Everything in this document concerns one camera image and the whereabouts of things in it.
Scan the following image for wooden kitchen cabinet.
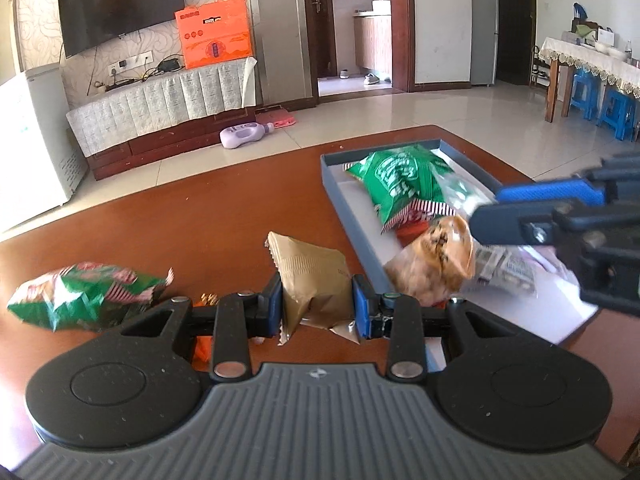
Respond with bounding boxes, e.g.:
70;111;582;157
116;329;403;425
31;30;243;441
352;12;393;75

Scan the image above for dark wooden door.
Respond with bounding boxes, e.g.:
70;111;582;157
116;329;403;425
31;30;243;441
497;0;537;86

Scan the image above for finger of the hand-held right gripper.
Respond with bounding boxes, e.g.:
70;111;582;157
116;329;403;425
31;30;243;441
469;200;576;247
492;177;616;211

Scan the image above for wooden television cabinet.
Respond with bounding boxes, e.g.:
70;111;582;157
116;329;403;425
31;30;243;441
87;105;261;182

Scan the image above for brown wooden door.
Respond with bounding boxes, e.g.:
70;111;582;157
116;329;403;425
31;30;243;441
306;0;336;79

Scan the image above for green striped snack packet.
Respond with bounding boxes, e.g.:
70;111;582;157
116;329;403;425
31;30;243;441
7;261;175;333
342;144;463;235

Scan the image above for brown snack packet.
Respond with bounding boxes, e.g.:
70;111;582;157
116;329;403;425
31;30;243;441
265;231;361;347

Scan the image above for orange cardboard box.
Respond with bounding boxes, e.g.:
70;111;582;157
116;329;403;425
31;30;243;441
174;0;253;70

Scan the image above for dark shoe rack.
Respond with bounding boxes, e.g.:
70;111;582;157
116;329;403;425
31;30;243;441
530;45;548;88

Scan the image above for orange snack packet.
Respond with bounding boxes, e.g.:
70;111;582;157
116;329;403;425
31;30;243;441
395;222;436;248

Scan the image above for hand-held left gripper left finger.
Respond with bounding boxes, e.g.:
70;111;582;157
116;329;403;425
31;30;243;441
120;274;284;381

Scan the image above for small red snack packet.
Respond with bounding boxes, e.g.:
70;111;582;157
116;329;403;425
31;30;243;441
192;335;216;365

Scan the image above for tan nut snack packet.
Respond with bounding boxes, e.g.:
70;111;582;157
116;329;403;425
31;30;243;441
384;215;477;308

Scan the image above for wall-mounted television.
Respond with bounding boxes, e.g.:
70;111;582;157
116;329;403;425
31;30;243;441
57;0;185;59

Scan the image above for clear packet with white rounds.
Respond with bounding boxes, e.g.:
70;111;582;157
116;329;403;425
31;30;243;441
432;167;501;221

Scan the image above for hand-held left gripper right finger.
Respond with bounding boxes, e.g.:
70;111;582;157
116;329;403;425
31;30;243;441
351;274;501;381

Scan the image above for white wall sockets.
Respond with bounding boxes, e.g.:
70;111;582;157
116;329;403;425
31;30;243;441
107;50;153;77

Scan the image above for wooden dining table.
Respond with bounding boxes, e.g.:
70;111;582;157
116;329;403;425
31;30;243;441
544;55;640;125

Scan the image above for pink slippers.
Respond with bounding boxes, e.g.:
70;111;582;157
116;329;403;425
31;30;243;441
255;106;297;128

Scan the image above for purple plastic bottle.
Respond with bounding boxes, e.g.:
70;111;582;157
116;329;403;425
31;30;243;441
219;121;276;151

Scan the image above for white chest freezer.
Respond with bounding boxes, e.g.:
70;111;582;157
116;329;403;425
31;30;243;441
0;66;87;233

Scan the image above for blue-grey cardboard box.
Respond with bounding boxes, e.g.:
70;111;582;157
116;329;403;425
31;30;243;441
320;137;601;346

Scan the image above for dining table with lace cloth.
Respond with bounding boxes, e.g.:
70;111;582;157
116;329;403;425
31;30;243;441
535;36;640;101

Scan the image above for cloth-covered TV cabinet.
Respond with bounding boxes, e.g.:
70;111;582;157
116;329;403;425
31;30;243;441
66;57;258;158

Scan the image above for clear packet with white label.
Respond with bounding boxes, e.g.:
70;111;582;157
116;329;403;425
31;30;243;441
462;242;581;301

